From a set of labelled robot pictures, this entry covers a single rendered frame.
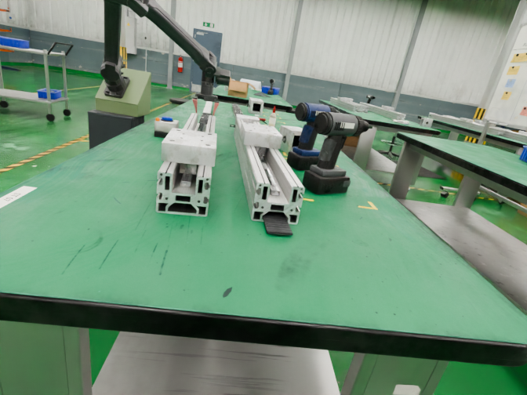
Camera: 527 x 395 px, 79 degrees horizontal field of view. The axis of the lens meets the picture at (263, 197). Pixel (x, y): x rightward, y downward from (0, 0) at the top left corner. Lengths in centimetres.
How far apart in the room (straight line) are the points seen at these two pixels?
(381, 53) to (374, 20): 112
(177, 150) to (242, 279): 32
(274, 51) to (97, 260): 1208
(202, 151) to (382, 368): 53
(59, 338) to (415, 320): 55
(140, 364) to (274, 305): 72
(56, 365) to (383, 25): 1318
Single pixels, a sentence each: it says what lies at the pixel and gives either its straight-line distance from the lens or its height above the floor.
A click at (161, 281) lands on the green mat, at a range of 47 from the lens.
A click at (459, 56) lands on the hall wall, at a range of 1457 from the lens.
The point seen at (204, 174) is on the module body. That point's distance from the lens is 63.
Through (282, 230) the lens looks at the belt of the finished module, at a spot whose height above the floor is 79.
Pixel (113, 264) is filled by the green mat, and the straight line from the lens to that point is 51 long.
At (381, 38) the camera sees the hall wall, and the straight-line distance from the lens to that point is 1331.
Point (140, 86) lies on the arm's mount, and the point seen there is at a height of 91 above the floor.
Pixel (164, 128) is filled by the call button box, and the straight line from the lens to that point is 126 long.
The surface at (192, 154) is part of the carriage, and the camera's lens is 68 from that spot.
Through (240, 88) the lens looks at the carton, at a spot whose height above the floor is 87.
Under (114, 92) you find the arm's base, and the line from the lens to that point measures 170.
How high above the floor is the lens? 107
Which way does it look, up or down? 21 degrees down
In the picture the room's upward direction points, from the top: 10 degrees clockwise
